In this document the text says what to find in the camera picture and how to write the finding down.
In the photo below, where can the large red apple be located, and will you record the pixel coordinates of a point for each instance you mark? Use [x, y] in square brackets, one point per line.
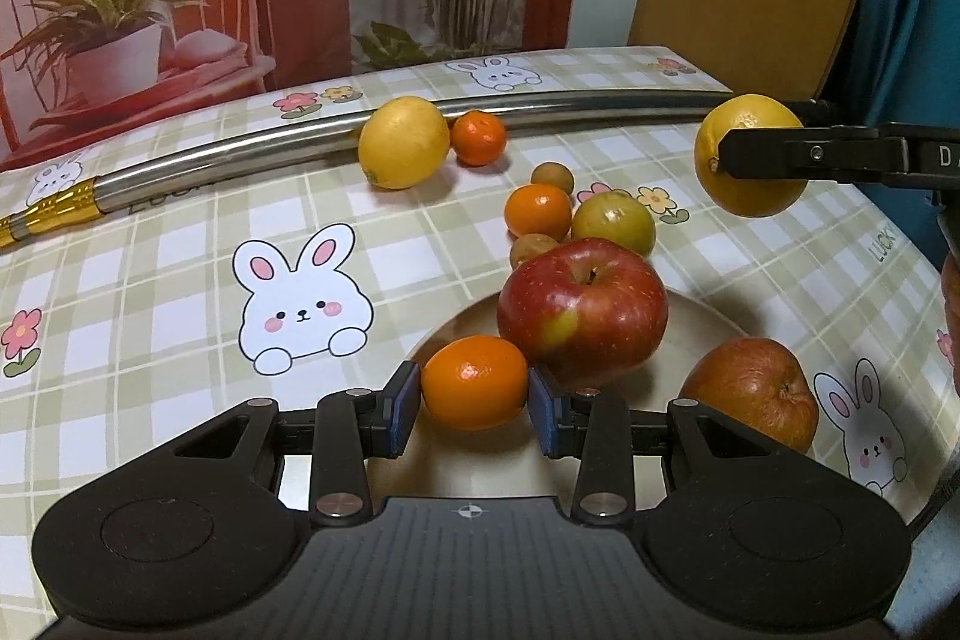
[585, 302]

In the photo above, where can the round yellow citrus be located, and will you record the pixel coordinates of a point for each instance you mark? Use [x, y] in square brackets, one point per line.
[750, 197]

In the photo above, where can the orange tangerine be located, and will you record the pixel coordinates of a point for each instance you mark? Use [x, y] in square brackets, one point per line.
[538, 211]
[480, 138]
[472, 381]

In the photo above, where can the telescopic metal pole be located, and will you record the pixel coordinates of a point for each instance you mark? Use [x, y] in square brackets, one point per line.
[225, 149]

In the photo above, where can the beige plate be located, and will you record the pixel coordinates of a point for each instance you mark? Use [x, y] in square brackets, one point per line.
[697, 329]

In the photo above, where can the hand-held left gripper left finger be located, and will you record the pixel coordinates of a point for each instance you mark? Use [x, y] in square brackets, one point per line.
[403, 411]

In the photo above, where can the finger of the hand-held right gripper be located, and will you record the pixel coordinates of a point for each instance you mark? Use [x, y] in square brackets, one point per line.
[817, 111]
[810, 156]

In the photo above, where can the green-yellow round fruit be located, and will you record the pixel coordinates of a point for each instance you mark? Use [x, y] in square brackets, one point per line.
[613, 224]

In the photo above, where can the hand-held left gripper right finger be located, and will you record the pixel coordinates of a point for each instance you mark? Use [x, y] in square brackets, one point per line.
[544, 411]

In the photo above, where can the brown longan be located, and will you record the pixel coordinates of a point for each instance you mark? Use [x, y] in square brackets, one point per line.
[553, 177]
[531, 250]

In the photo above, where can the person's right hand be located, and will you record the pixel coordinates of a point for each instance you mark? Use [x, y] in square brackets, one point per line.
[952, 284]

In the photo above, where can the checkered bunny tablecloth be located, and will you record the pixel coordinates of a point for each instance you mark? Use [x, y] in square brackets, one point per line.
[150, 310]

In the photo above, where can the wrinkled red apple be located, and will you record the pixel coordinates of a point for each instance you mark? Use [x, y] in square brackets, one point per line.
[754, 396]

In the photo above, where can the teal cloth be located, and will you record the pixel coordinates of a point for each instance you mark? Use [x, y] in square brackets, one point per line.
[900, 10]

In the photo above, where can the yellow lemon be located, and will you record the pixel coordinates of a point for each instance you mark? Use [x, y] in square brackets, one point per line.
[405, 141]

